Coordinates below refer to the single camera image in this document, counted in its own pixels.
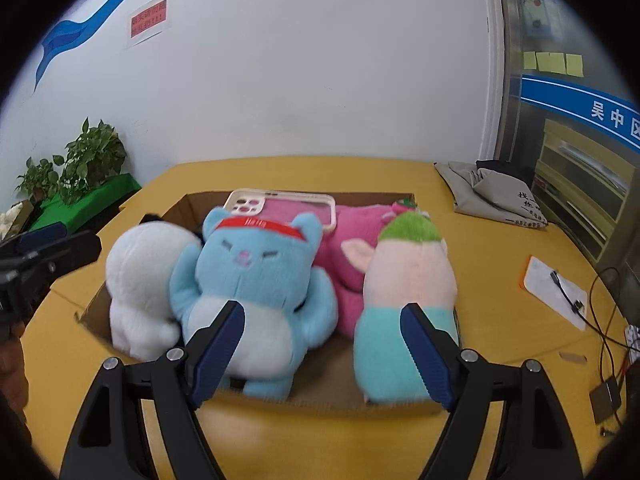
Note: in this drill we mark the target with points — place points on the pastel plush pig green hair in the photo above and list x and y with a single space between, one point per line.
405 280

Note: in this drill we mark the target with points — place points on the blue door sign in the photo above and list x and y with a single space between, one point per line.
575 102

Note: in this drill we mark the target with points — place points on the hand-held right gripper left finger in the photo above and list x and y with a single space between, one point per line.
220 350

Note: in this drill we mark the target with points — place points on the white plush toy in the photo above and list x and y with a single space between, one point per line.
145 275

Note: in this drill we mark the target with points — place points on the black power adapter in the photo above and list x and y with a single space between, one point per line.
606 401

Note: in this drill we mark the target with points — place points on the large potted plant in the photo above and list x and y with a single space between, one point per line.
95 157

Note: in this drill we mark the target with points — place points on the cartoon window poster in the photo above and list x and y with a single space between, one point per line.
537 2

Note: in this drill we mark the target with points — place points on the yellow shelf unit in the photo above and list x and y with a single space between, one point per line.
585 180

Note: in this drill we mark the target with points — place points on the person's left hand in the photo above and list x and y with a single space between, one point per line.
10 360

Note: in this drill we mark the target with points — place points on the pink plush bear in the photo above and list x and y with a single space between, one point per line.
360 240

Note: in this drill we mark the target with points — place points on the white power strip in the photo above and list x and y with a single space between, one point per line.
633 342

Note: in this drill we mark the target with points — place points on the strip of tape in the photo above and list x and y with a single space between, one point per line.
573 357

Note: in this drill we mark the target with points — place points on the small potted plant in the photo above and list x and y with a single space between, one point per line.
40 177

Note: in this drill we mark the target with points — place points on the cardboard box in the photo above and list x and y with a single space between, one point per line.
330 395

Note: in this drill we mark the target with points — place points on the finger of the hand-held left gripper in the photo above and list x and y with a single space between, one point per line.
40 238
75 251

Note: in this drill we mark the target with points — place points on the red wall notice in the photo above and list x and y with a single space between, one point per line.
149 22

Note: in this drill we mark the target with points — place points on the green cloth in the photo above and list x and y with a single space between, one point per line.
95 200

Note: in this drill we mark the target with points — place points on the grey cloth bag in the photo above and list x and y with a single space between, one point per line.
480 195

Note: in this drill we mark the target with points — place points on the yellow sticky note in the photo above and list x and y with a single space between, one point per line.
574 65
551 62
530 60

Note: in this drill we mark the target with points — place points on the blue ribbon wall decal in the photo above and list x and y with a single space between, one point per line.
75 30

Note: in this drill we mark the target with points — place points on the blue plush cat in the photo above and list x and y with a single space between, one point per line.
250 285

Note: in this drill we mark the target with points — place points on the white paper sheet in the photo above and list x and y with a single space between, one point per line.
545 290

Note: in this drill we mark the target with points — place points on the black folded cloth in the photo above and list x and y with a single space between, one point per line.
505 167

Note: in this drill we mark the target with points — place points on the wooden box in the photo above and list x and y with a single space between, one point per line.
25 212

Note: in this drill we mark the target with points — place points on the clear phone case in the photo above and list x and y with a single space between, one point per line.
300 205

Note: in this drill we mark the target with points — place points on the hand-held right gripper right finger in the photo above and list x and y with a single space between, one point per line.
425 355

